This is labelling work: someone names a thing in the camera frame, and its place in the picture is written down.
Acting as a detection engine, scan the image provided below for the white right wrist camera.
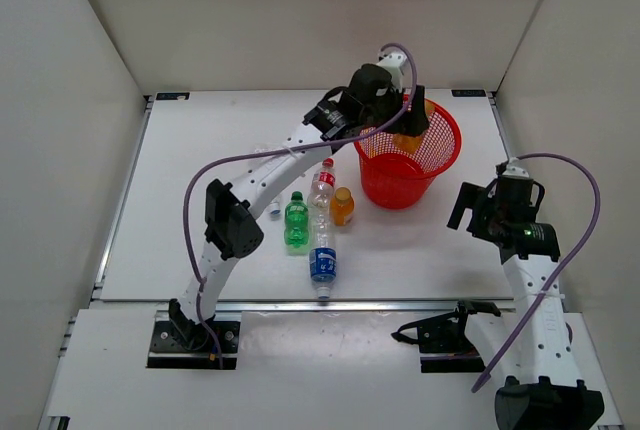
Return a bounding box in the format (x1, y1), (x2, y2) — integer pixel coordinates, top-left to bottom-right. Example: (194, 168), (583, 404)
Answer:
(496, 159), (531, 180)

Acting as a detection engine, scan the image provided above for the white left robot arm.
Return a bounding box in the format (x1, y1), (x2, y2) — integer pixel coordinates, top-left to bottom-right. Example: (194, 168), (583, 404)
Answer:
(169, 52), (428, 351)

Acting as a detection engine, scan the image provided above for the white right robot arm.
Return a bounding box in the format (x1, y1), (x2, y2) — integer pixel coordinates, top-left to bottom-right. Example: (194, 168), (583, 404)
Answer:
(447, 171), (605, 429)

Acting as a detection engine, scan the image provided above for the orange juice bottle gold cap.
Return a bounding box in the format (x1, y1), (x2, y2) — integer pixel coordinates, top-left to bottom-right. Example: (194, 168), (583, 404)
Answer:
(393, 132), (425, 155)

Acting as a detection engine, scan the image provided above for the aluminium table edge rail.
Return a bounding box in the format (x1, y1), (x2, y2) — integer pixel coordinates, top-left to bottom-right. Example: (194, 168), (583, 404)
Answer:
(89, 298), (566, 314)

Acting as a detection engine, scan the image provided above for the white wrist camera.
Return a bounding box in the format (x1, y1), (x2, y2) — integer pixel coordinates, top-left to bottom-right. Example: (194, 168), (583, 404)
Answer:
(496, 159), (531, 180)
(377, 51), (408, 89)

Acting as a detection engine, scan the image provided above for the green Sprite bottle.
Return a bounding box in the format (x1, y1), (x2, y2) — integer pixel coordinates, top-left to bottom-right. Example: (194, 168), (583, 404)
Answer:
(284, 191), (309, 255)

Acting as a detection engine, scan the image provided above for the clear bottle red label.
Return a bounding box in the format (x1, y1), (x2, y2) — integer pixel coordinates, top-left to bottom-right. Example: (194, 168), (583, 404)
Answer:
(307, 158), (336, 213)

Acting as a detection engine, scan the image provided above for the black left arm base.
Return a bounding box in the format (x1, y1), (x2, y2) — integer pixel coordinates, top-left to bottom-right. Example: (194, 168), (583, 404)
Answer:
(146, 315), (241, 371)

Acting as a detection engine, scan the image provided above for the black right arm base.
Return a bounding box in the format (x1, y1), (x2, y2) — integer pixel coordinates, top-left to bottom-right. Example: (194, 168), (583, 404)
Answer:
(391, 300), (501, 374)

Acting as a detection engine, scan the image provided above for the clear bottle white cap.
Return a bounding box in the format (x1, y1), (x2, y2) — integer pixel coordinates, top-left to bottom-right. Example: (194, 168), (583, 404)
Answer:
(268, 199), (281, 218)

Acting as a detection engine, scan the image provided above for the orange soda bottle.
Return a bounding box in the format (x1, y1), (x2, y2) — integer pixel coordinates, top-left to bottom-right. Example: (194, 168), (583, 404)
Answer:
(330, 187), (355, 226)

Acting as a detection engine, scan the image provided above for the clear bottle blue label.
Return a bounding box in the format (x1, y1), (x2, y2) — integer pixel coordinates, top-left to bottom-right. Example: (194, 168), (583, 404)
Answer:
(308, 208), (337, 300)

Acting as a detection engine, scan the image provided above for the red mesh plastic bin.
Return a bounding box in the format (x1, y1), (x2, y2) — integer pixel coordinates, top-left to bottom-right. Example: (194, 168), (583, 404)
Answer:
(355, 99), (462, 210)

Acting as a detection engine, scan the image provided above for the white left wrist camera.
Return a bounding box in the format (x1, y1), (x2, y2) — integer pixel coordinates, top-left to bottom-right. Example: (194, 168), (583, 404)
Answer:
(377, 51), (408, 89)

